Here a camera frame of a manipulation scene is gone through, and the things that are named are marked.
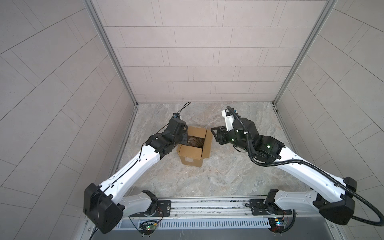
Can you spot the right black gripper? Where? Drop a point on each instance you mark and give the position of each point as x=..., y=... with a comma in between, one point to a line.
x=220, y=132

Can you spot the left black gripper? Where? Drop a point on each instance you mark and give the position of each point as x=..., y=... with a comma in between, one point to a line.
x=184, y=134

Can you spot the brown taped cardboard box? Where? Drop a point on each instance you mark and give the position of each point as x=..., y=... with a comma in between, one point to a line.
x=194, y=157

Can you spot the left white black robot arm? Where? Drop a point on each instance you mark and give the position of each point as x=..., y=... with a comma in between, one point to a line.
x=104, y=204

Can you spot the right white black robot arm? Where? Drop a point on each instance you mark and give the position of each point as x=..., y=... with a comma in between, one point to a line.
x=330, y=196

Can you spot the dark contents inside box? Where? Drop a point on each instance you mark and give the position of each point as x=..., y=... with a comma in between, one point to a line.
x=195, y=142

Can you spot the left green circuit board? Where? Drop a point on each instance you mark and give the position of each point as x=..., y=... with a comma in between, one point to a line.
x=147, y=228

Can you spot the green circuit board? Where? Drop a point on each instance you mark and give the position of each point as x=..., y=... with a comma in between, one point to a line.
x=277, y=224
x=147, y=228

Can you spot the right green circuit board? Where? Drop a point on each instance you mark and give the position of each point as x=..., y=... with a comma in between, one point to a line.
x=277, y=224

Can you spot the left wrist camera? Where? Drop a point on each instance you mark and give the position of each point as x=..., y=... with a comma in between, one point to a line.
x=176, y=115

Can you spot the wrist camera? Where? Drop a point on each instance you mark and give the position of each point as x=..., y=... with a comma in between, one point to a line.
x=176, y=115
x=229, y=119

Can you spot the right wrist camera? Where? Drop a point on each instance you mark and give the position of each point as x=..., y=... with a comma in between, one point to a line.
x=229, y=119

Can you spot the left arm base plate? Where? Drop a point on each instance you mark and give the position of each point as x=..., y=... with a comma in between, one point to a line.
x=162, y=209

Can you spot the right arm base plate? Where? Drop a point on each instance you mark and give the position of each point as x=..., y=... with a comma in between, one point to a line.
x=259, y=208

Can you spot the aluminium front rail frame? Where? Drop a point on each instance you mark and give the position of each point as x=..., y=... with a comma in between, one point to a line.
x=220, y=218

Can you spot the left aluminium corner post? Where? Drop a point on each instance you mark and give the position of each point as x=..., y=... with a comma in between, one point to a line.
x=90, y=7

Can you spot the aluminium corner post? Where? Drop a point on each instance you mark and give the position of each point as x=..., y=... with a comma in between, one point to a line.
x=319, y=23
x=90, y=7

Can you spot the right aluminium corner post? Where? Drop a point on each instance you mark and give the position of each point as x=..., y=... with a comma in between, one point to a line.
x=319, y=23

